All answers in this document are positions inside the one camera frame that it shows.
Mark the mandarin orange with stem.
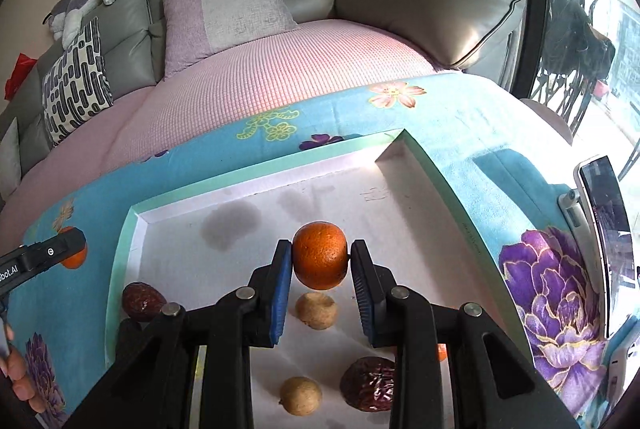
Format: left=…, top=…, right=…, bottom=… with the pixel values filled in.
left=61, top=244, right=88, bottom=270

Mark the red date top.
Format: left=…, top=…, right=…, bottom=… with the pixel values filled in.
left=122, top=282, right=167, bottom=323

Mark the red date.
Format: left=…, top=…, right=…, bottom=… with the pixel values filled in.
left=340, top=357, right=395, bottom=413
left=122, top=282, right=167, bottom=323
left=115, top=319, right=143, bottom=362

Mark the brown longan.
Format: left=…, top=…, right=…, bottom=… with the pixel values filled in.
left=280, top=377, right=322, bottom=417
left=295, top=293, right=338, bottom=331

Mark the person's left hand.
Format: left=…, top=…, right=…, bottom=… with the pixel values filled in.
left=0, top=323, right=47, bottom=414

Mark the light grey cushion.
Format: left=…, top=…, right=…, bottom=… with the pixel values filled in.
left=0, top=118, right=22, bottom=201

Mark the teal white tray box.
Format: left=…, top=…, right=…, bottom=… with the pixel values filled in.
left=104, top=130, right=530, bottom=428

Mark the black white patterned cushion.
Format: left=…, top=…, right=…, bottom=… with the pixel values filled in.
left=41, top=17, right=113, bottom=146

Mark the red plastic bag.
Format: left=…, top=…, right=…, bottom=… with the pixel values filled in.
left=4, top=53, right=37, bottom=102

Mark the smartphone on stand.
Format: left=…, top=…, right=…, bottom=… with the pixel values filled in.
left=556, top=154, right=639, bottom=400

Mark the blue floral tablecloth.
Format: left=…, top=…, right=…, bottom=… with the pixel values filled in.
left=1, top=74, right=577, bottom=428

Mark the pink grey cushion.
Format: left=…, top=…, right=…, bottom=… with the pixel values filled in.
left=162, top=0, right=298, bottom=78

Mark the pink sofa seat cover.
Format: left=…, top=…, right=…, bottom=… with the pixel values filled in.
left=1, top=19, right=435, bottom=251

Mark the grey leather sofa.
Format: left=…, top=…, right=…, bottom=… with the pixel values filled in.
left=89, top=0, right=526, bottom=104

